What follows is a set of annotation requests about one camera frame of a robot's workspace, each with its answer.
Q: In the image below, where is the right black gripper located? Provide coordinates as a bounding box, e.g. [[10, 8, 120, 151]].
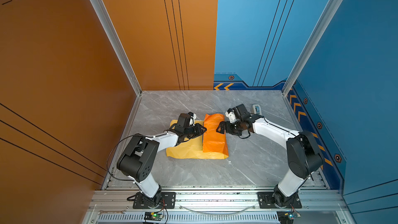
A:
[[215, 120, 243, 136]]

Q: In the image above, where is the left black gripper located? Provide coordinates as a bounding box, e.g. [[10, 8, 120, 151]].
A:
[[183, 123, 207, 140]]

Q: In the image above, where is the yellow orange wrapping paper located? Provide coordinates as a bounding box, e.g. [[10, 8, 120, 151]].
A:
[[166, 114, 229, 160]]

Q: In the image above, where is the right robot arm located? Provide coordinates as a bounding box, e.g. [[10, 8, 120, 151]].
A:
[[216, 115, 324, 208]]

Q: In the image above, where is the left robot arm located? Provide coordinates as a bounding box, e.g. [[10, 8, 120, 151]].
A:
[[117, 123, 207, 207]]

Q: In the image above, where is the white tape dispenser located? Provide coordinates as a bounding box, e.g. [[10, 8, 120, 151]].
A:
[[251, 104, 262, 115]]

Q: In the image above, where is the left green circuit board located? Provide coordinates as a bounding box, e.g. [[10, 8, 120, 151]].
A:
[[143, 212, 166, 224]]

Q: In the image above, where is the green circuit board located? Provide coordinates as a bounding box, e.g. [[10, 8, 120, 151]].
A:
[[277, 212, 294, 224], [143, 212, 166, 224]]

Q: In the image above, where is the right green circuit board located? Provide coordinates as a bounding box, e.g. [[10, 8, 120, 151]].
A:
[[277, 212, 294, 224]]

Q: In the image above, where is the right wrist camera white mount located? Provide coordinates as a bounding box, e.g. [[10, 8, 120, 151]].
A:
[[225, 104, 251, 123]]

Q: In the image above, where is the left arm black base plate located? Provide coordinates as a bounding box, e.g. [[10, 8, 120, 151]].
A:
[[133, 191, 176, 210]]

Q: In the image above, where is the clear tube on rail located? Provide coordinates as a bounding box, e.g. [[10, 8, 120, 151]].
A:
[[179, 205, 256, 216]]

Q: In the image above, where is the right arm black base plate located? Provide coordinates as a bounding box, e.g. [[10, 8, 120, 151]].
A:
[[257, 192, 302, 209]]

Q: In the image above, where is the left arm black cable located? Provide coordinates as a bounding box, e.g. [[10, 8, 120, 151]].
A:
[[105, 134, 147, 181]]

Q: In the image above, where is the aluminium front rail frame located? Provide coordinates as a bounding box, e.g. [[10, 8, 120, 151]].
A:
[[85, 185, 355, 224]]

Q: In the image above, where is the right aluminium corner post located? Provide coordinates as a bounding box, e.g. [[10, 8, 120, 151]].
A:
[[282, 0, 343, 96]]

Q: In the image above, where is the aluminium corner post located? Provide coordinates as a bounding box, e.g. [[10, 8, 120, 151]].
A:
[[282, 0, 343, 96], [89, 0, 142, 96]]

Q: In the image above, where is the left aluminium corner post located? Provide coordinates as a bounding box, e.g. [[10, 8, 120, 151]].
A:
[[89, 0, 142, 96]]

